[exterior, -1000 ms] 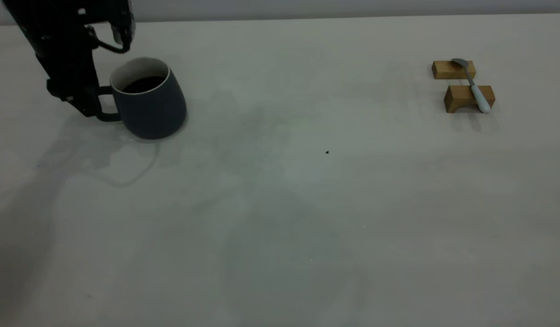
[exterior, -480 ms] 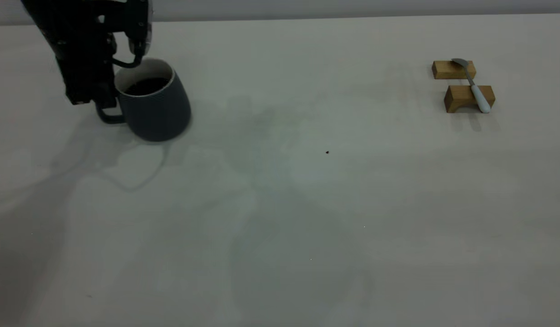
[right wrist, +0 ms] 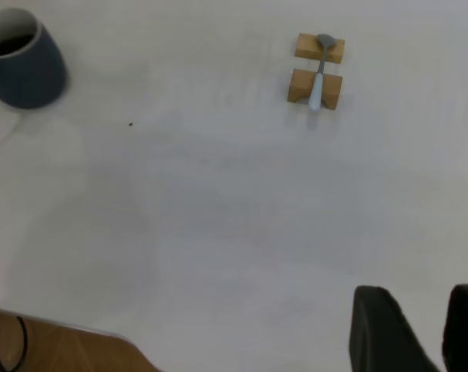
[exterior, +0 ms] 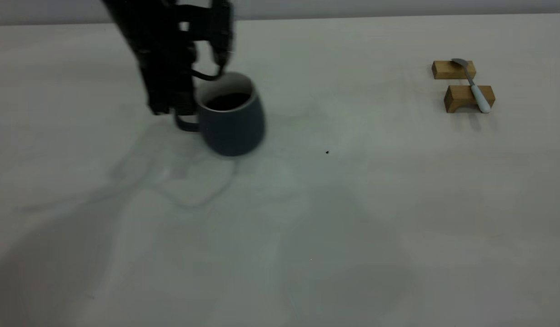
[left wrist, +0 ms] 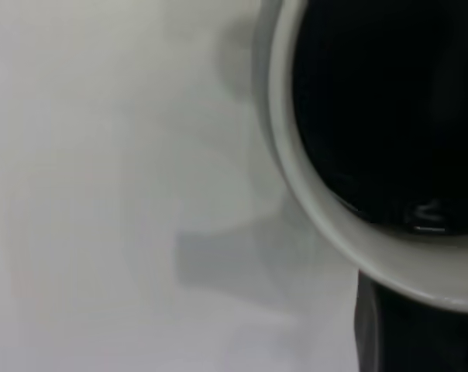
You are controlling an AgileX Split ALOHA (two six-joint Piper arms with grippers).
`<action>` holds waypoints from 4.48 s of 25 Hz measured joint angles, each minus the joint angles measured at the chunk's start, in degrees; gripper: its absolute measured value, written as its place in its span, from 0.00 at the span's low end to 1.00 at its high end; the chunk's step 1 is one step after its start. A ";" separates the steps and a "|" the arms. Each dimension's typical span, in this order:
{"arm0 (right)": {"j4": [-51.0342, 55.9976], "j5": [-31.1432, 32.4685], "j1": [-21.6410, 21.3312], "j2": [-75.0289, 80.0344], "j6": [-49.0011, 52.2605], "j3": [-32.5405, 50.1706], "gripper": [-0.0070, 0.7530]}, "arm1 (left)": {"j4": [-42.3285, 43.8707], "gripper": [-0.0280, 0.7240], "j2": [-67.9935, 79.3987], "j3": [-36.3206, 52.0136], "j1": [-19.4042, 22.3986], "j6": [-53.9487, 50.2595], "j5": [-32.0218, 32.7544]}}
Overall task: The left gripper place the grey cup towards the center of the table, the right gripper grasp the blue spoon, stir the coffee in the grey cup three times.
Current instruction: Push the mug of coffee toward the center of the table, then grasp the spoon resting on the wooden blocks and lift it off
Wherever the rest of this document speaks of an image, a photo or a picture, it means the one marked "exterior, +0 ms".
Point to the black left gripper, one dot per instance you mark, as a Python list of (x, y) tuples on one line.
[(157, 36)]

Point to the dark grey ceramic cup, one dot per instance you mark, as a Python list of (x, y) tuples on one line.
[(234, 131)]

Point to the flat rectangular wooden block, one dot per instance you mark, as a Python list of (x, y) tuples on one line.
[(443, 71)]

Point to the arched wooden block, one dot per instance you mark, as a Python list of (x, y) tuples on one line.
[(457, 95)]

